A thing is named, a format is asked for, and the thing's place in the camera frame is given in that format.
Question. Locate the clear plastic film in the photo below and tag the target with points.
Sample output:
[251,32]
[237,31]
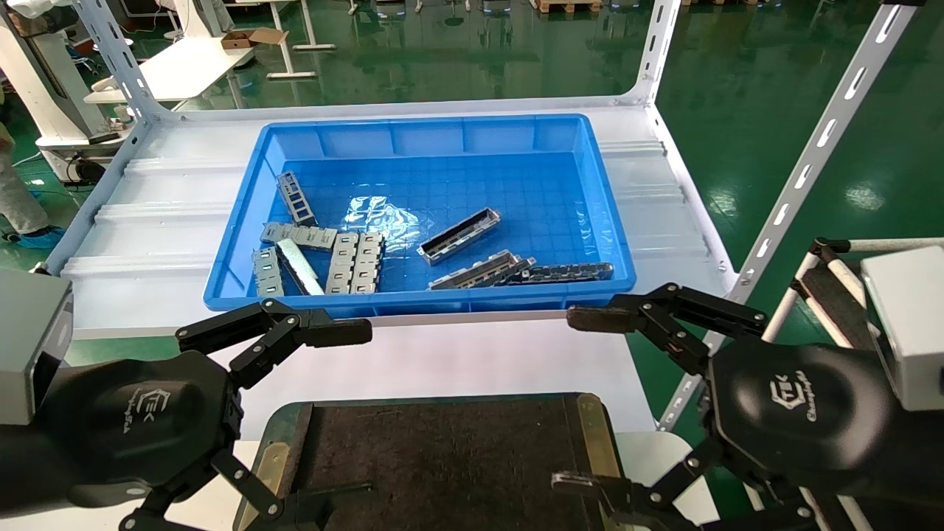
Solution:
[383,217]

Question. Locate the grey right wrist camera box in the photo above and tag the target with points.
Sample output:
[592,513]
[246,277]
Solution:
[911,324]

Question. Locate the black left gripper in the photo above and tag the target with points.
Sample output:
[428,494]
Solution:
[133,420]

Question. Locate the large blue plastic bin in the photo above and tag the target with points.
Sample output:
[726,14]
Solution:
[479,192]

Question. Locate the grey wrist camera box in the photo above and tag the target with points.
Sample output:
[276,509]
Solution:
[29,346]
[911,324]

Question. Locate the grey metal bracket part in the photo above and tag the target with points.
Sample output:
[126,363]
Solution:
[367,264]
[267,274]
[302,236]
[341,264]

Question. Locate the cardboard box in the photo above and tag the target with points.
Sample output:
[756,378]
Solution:
[247,38]

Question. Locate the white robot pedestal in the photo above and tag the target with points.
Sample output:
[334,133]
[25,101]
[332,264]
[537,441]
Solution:
[51,88]

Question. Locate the shiny flat metal part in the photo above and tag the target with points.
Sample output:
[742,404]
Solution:
[299,264]

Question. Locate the white desk leg frame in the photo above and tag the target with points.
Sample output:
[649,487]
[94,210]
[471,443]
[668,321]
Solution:
[291,74]

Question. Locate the dark ladder-like metal part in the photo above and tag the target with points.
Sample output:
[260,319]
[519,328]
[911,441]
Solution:
[296,199]

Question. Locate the wooden pallet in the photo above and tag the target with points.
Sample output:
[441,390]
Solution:
[568,6]

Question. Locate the white perforated shelf post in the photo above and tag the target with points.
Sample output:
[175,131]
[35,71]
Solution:
[826,140]
[110,44]
[658,44]

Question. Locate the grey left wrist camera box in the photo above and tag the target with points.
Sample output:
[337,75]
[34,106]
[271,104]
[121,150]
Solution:
[29,346]

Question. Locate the long dark metal part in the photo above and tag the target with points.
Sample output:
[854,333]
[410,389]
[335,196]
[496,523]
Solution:
[568,272]

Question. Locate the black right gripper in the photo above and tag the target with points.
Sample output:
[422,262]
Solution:
[804,420]

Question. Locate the dark metal channel part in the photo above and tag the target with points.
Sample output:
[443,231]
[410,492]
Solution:
[520,267]

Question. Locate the white desk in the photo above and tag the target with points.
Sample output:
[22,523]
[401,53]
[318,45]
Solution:
[184,70]

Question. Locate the grey metal channel part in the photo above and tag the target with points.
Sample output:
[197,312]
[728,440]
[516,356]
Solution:
[457,237]
[472,271]

